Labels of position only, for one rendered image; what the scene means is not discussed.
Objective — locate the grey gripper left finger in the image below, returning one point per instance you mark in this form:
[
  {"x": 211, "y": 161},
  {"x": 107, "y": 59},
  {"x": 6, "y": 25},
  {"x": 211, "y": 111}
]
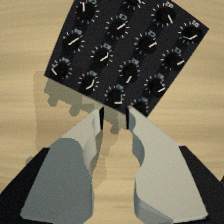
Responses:
[{"x": 55, "y": 187}]

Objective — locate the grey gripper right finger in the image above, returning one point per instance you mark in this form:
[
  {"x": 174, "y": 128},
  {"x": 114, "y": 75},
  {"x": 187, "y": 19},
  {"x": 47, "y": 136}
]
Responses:
[{"x": 172, "y": 185}]

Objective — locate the black knob box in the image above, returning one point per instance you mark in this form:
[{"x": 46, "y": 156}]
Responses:
[{"x": 119, "y": 31}]

